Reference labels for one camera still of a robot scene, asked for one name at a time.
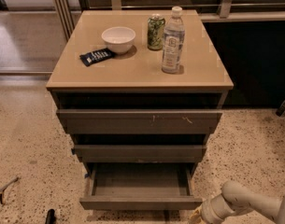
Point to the yellow-white gripper body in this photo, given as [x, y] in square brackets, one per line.
[207, 211]

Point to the grey bottom drawer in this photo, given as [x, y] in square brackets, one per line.
[139, 186]

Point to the grey drawer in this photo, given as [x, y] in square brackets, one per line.
[140, 153]
[90, 121]
[139, 186]

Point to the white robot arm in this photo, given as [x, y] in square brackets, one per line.
[237, 200]

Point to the grey middle drawer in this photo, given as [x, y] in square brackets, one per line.
[140, 153]

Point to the grey drawer cabinet beige top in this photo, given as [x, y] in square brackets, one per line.
[135, 80]

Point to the grey top drawer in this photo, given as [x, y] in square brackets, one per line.
[90, 121]

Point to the dark object on floor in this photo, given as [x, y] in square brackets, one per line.
[281, 110]

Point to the black cylinder object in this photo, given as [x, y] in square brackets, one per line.
[50, 218]

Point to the clear plastic water bottle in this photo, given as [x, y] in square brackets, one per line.
[174, 34]

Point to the grey metal rod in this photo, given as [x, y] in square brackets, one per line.
[13, 180]

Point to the dark blue snack packet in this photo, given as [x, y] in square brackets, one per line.
[96, 56]

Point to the white ceramic bowl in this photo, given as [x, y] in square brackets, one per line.
[119, 39]

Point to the green drink can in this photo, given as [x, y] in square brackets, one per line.
[156, 24]

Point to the metal railing frame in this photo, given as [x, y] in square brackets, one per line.
[179, 0]

